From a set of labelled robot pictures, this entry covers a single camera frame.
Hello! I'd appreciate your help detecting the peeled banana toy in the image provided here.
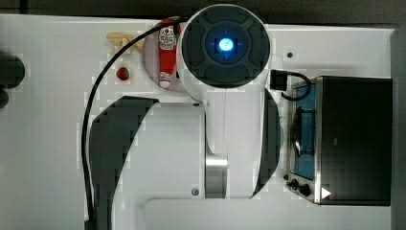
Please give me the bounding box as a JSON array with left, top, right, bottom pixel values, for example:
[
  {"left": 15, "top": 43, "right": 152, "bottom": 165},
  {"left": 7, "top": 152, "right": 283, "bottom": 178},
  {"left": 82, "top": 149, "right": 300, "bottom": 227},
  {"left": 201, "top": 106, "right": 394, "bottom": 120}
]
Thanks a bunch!
[{"left": 106, "top": 33, "right": 144, "bottom": 55}]

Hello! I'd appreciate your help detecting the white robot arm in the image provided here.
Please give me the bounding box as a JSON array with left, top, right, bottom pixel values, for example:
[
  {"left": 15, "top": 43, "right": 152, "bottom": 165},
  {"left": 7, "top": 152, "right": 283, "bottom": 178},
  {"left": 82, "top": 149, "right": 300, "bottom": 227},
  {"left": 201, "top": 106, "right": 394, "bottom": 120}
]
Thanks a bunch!
[{"left": 86, "top": 4, "right": 281, "bottom": 230}]

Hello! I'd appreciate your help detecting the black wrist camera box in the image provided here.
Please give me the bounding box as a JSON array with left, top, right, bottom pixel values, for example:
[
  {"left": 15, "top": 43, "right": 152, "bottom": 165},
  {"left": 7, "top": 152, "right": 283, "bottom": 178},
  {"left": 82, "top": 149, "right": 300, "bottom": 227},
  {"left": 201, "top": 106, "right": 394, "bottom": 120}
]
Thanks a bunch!
[{"left": 270, "top": 70, "right": 287, "bottom": 91}]

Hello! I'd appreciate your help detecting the black cylinder stand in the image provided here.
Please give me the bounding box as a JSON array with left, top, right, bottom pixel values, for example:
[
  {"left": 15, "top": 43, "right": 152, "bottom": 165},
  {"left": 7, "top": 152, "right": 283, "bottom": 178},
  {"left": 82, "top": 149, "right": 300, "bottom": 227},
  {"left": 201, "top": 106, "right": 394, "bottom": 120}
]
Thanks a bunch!
[{"left": 0, "top": 52, "right": 26, "bottom": 108}]

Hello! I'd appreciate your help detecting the pink round plate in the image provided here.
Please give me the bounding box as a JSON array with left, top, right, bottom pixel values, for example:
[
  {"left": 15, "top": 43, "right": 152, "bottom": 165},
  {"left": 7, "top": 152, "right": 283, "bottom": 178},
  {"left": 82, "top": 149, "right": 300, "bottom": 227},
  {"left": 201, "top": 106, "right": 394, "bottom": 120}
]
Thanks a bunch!
[{"left": 142, "top": 24, "right": 185, "bottom": 93}]

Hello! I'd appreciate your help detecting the black toaster oven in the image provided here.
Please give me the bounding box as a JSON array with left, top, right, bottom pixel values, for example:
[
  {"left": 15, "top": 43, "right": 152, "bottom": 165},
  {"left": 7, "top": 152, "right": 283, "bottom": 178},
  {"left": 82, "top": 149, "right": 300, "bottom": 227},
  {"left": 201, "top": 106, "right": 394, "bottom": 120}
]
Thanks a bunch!
[{"left": 284, "top": 76, "right": 393, "bottom": 206}]

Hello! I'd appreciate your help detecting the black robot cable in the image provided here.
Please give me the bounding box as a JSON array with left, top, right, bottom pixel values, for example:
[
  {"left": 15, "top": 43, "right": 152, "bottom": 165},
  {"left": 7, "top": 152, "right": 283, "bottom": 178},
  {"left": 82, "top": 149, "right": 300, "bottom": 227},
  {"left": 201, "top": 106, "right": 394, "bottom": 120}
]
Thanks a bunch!
[{"left": 80, "top": 13, "right": 193, "bottom": 230}]

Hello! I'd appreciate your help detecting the small red strawberry toy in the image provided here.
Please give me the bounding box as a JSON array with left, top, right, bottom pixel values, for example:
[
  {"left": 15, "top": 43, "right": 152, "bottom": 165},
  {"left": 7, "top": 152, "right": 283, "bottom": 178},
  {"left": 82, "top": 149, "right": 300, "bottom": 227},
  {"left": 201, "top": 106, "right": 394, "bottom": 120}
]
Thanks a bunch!
[{"left": 116, "top": 67, "right": 130, "bottom": 81}]

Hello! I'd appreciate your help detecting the red ketchup bottle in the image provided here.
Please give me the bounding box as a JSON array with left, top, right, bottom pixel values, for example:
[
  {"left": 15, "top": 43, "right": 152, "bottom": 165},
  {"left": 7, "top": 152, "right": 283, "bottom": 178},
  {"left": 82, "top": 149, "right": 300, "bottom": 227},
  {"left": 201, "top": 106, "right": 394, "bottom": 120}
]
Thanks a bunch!
[{"left": 158, "top": 18, "right": 180, "bottom": 88}]

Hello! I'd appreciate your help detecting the green cup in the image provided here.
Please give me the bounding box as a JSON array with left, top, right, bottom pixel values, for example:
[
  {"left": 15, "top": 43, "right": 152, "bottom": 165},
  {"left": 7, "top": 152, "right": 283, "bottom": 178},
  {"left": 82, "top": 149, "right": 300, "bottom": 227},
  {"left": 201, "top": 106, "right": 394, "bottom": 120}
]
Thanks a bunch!
[{"left": 279, "top": 116, "right": 285, "bottom": 149}]

